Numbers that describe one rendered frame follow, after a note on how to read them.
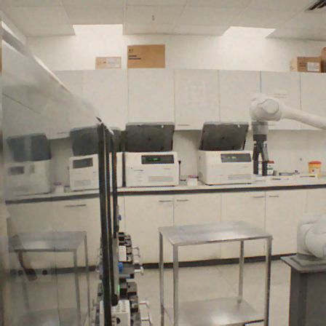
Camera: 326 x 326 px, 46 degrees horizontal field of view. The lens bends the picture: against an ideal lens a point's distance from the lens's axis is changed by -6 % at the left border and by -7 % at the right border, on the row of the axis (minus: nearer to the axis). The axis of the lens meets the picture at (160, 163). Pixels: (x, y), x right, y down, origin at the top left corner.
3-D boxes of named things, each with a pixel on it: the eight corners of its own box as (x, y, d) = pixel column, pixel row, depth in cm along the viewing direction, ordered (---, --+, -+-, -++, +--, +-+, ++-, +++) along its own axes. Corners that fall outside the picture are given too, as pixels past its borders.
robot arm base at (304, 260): (313, 254, 223) (314, 244, 223) (333, 265, 201) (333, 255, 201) (286, 256, 221) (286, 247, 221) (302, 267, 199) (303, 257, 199)
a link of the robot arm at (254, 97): (247, 122, 208) (252, 121, 195) (247, 93, 207) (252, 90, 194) (267, 123, 207) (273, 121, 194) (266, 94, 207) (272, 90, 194)
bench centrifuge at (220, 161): (207, 185, 425) (206, 120, 422) (196, 180, 487) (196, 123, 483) (256, 184, 430) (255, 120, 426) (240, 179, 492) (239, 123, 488)
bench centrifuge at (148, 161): (126, 188, 417) (124, 121, 413) (124, 182, 478) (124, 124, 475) (180, 186, 422) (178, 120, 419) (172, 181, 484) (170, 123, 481)
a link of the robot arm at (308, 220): (319, 247, 217) (320, 209, 216) (332, 255, 199) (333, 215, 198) (292, 248, 217) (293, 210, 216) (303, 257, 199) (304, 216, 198)
